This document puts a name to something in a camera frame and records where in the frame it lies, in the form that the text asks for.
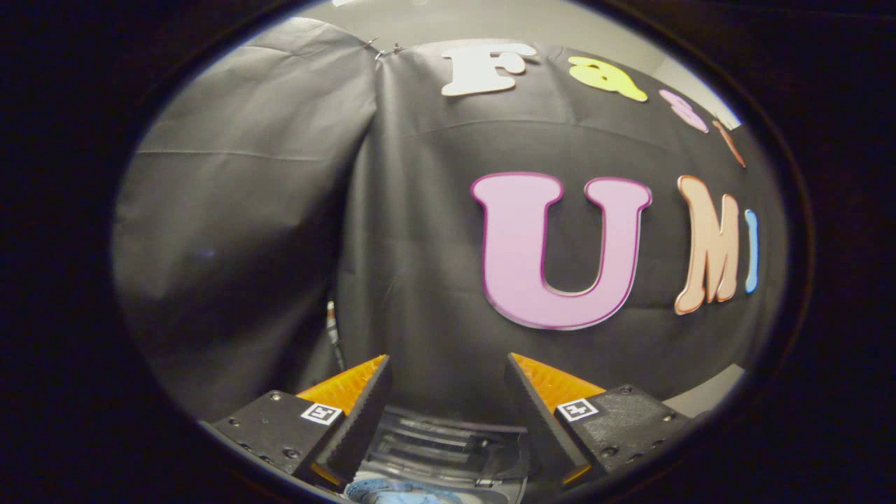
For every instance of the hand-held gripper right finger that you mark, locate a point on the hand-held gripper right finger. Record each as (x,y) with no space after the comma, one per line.
(539,420)

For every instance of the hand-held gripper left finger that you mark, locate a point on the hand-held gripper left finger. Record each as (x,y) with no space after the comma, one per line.
(360,420)

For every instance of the light blue button shirt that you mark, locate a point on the light blue button shirt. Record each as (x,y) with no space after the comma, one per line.
(406,497)

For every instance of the thin backdrop stand pole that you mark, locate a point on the thin backdrop stand pole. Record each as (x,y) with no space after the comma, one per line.
(334,336)

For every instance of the white cabinet with dark top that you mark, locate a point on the white cabinet with dark top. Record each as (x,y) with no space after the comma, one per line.
(707,395)

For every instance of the black backdrop cloth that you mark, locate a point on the black backdrop cloth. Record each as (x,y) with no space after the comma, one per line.
(266,210)

